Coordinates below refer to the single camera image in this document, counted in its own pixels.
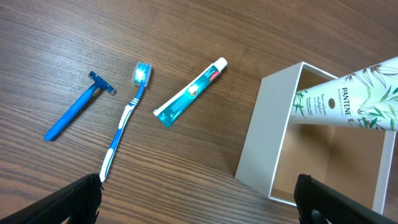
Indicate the teal toothpaste tube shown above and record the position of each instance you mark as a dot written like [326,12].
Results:
[174,107]

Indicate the blue disposable razor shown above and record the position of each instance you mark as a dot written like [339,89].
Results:
[78,105]

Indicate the white cardboard box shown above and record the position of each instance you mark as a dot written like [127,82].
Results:
[354,162]

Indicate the blue white toothbrush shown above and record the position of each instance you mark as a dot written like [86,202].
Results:
[140,77]

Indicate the white Pantene shampoo tube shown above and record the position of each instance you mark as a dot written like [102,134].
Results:
[364,99]

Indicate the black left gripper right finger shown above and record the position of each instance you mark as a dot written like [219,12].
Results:
[318,203]

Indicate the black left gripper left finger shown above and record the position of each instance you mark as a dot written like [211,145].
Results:
[75,203]

